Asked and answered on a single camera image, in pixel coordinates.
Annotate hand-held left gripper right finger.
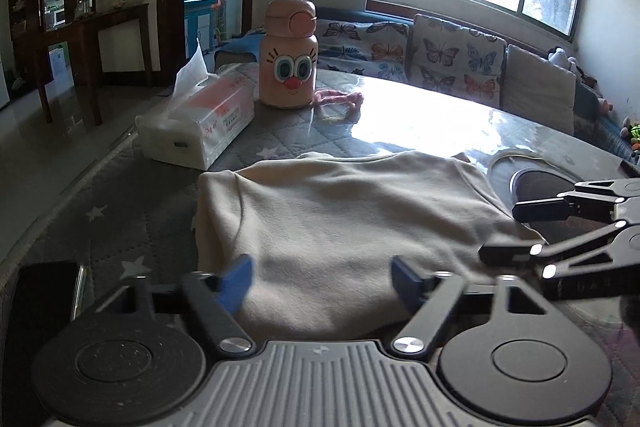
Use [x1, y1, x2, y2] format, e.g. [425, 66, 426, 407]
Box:
[391, 255, 555, 356]

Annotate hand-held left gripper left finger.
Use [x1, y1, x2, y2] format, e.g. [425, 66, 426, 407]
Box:
[95, 254, 257, 356]

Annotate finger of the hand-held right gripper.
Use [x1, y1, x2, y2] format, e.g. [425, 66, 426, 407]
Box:
[512, 179, 640, 228]
[478, 223, 640, 280]

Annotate beige shirt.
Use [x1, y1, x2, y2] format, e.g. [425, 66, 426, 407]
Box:
[192, 151, 546, 328]

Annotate black round pad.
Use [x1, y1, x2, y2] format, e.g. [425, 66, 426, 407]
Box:
[509, 168, 586, 224]

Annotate small colourful toys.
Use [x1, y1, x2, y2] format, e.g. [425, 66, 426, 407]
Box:
[620, 116, 640, 154]

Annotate plain grey cushion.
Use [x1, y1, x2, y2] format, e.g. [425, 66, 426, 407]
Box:
[500, 44, 577, 136]

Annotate white plush toy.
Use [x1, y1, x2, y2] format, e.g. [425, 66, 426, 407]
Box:
[547, 48, 577, 71]

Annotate white tissue pack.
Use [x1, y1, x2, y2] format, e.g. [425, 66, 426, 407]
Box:
[136, 39, 255, 171]

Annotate large butterfly print cushion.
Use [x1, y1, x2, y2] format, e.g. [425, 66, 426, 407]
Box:
[406, 13, 508, 108]

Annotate black smartphone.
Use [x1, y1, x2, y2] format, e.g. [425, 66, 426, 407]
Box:
[9, 260, 87, 410]

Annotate pink cartoon face bottle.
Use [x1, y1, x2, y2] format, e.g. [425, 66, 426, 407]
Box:
[258, 0, 317, 109]

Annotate butterfly print sofa cover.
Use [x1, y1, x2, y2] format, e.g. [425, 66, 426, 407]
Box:
[315, 19, 412, 82]

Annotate blue kitchen cabinet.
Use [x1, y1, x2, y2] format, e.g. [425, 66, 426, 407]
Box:
[183, 0, 224, 58]

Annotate dark wooden console table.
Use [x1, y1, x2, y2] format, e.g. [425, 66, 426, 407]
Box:
[36, 3, 154, 126]

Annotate pink bottle strap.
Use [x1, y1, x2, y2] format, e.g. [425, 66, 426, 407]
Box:
[313, 89, 364, 124]

